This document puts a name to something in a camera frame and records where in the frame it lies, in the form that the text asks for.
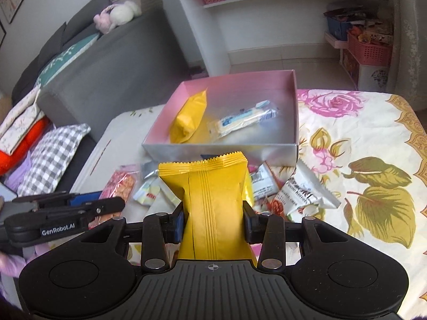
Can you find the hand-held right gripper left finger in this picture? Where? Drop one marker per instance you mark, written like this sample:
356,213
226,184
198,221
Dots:
177,223

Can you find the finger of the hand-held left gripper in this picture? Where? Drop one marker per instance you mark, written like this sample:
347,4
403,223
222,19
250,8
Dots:
86,198
66,221

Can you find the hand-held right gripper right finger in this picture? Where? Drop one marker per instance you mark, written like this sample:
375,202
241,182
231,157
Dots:
248,221

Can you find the pink cracker packet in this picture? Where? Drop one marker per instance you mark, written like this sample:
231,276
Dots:
118,183

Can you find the yellow snack packet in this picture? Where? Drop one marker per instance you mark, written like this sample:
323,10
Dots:
206,200
188,120

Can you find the white green snack packet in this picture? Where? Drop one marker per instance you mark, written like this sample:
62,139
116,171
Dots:
151,191

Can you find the white pecan snack packet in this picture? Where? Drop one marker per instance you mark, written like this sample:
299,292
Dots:
307,190

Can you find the white cardboard box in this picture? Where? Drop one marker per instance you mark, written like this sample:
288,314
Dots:
233,86

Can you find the person's left forearm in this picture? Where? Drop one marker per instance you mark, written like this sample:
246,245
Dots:
10,265

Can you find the smartphone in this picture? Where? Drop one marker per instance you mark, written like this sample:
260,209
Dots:
6,193

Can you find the purple cloth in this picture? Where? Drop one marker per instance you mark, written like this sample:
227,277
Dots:
18,177

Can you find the orange white snack packet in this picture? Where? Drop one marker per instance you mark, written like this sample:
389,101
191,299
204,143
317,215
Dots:
263,181

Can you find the red orange cloth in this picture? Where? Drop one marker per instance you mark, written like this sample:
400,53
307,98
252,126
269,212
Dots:
20,156

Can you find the grey checked cushion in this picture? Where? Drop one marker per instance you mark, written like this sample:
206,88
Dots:
53,153

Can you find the silver foil snack packet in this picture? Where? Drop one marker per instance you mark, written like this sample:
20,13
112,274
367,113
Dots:
150,171

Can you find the folded floral cloth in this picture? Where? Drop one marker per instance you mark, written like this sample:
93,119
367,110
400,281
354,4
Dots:
20,116

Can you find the clear white blue snack packet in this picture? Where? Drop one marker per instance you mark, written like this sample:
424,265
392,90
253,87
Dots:
240,120

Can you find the teal patterned cushion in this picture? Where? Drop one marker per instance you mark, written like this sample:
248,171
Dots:
63,60

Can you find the grey sofa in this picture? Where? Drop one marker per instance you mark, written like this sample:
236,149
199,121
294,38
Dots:
133,56

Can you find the white pink plush rabbit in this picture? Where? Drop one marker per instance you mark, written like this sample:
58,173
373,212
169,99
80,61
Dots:
121,15

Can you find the white storage stool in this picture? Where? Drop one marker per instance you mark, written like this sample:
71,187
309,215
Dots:
370,76

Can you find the white bookshelf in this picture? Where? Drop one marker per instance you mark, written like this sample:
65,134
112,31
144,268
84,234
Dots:
213,33

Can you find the large pink plastic basket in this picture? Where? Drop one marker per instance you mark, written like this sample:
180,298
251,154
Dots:
368,53

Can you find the white lace curtain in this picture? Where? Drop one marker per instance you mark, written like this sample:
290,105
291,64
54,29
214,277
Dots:
408,40

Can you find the framed wall picture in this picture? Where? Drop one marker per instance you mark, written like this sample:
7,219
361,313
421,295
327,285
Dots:
11,1

